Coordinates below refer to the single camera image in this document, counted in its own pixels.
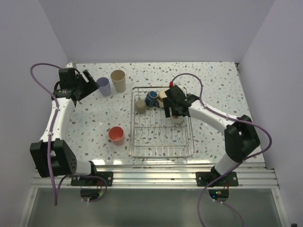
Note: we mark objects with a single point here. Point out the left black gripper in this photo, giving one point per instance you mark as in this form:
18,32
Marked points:
91,86

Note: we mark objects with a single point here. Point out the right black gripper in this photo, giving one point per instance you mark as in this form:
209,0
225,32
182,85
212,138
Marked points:
174,112

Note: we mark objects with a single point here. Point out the steel cup with handle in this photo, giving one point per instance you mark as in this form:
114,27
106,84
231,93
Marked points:
177,119

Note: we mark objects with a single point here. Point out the purple plastic cup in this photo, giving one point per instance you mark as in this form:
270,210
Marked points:
104,86

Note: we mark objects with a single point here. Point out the dark blue mug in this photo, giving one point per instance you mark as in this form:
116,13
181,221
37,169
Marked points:
151,99

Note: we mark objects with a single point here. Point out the small grey-green mug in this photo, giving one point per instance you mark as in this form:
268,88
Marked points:
140,106

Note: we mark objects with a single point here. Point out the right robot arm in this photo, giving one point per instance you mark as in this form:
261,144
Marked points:
240,136

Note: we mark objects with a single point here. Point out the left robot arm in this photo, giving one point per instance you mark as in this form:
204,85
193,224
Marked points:
52,151

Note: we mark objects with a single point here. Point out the tall beige plastic cup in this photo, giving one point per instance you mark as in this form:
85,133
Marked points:
118,79

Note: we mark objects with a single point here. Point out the red plastic cup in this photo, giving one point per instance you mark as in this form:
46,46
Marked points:
116,135

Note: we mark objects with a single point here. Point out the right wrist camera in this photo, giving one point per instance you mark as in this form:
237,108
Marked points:
172,84

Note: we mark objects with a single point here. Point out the wire dish rack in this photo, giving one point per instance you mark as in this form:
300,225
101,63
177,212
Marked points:
152,135

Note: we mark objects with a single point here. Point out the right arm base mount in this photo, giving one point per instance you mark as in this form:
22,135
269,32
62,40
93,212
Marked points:
213,179

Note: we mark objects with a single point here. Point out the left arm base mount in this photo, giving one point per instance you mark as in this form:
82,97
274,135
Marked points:
104,178

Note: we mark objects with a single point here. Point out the aluminium rail frame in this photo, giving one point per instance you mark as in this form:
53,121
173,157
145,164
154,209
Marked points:
249,175

